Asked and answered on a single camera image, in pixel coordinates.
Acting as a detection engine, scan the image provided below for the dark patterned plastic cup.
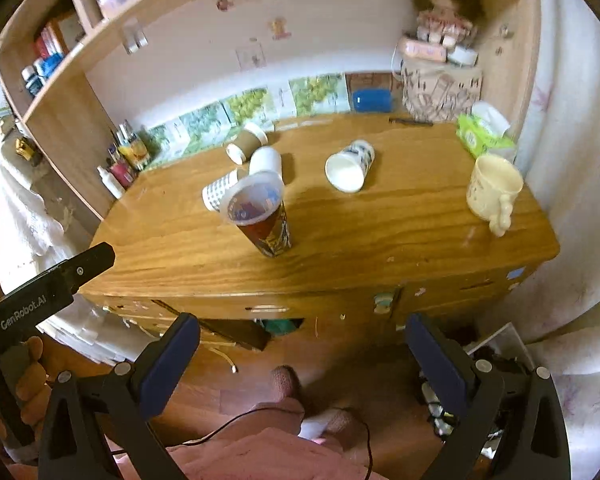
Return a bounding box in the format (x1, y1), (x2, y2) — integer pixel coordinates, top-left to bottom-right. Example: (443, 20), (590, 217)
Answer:
(220, 171), (291, 258)

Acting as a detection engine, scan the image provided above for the grey plaid paper cup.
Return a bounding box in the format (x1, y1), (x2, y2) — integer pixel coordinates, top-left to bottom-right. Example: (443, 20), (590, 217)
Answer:
(201, 168), (248, 211)

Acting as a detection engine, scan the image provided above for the brown sleeve paper cup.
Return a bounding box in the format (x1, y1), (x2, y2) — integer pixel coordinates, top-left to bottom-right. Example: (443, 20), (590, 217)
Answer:
(225, 122), (268, 166)

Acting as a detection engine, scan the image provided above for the plain white paper cup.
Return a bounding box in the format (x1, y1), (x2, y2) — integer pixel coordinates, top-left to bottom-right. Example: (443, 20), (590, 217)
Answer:
(249, 145), (283, 179)

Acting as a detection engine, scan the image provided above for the white black print paper cup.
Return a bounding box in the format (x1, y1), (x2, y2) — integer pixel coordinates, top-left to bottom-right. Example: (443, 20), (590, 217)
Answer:
(325, 140), (375, 193)

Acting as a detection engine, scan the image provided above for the person's left hand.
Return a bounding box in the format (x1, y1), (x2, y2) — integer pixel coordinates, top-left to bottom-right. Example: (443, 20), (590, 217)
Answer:
(16, 336), (52, 428)

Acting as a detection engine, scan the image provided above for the white lace cloth cover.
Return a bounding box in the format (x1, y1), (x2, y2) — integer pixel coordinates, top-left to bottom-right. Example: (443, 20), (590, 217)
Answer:
(0, 116), (152, 365)

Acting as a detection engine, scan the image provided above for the white spray bottle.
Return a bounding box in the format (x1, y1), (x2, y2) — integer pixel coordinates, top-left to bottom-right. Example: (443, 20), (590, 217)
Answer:
(97, 166), (125, 200)

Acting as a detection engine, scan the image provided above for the pink trousers leg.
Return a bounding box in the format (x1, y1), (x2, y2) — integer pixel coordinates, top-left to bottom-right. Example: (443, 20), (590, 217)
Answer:
(166, 399), (380, 479)

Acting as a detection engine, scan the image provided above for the pink slipper foot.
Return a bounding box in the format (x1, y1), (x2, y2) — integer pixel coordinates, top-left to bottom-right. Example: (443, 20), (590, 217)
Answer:
(271, 365), (302, 401)

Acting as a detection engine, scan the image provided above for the yellow juice bottle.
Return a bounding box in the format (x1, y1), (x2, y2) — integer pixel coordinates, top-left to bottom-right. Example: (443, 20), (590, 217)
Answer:
(116, 122), (150, 171)

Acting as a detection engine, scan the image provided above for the dark cosmetic bottle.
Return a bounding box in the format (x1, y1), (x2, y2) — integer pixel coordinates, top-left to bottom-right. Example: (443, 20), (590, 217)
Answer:
(21, 65), (45, 98)

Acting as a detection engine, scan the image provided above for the cream ceramic mug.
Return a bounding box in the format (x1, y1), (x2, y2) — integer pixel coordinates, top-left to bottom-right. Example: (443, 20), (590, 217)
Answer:
(466, 154), (524, 237)

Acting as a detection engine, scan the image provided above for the wooden desk with drawers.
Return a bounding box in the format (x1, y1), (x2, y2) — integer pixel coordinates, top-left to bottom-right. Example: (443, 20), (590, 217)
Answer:
(82, 115), (559, 327)

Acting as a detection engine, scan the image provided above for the blue jar on shelf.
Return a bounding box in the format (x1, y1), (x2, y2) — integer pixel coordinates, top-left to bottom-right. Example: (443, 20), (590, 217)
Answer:
(33, 53), (64, 79)

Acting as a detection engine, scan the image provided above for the green tissue pack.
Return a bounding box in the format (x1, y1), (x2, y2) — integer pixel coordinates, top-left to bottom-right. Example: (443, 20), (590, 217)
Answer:
(456, 101), (517, 162)

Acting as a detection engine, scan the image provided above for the black pen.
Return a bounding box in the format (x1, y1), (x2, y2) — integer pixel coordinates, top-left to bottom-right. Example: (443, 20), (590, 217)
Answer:
(388, 117), (434, 127)

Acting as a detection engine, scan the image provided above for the blue plastic box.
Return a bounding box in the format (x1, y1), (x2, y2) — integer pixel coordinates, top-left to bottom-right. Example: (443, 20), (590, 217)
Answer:
(352, 88), (392, 113)

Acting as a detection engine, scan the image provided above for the green grape picture panel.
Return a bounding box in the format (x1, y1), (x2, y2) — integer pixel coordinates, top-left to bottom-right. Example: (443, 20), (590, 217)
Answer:
(140, 74), (350, 169)

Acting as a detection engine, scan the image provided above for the brown haired rag doll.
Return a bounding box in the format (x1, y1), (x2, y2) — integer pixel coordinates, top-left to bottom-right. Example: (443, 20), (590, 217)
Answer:
(412, 0), (484, 50)

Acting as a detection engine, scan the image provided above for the black cable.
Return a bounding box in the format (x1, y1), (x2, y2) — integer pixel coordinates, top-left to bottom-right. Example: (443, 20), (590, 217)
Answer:
(110, 405), (375, 480)

